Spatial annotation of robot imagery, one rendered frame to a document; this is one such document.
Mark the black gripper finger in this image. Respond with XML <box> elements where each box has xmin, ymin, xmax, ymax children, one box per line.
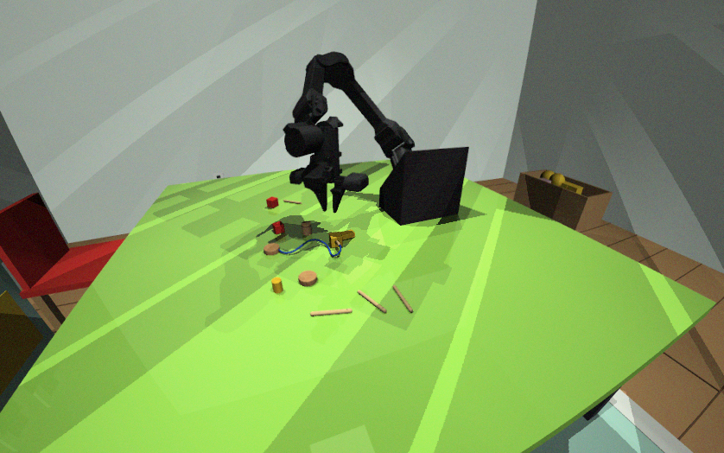
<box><xmin>309</xmin><ymin>184</ymin><xmax>327</xmax><ymax>212</ymax></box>
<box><xmin>330</xmin><ymin>188</ymin><xmax>346</xmax><ymax>214</ymax></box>

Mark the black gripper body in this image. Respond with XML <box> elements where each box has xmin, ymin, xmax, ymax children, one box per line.
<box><xmin>289</xmin><ymin>149</ymin><xmax>369</xmax><ymax>192</ymax></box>

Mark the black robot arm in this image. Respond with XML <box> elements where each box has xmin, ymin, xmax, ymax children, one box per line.
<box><xmin>283</xmin><ymin>51</ymin><xmax>415</xmax><ymax>189</ymax></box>

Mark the yellow cylinder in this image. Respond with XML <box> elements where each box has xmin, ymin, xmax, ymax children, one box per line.
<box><xmin>271</xmin><ymin>278</ymin><xmax>283</xmax><ymax>293</ymax></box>

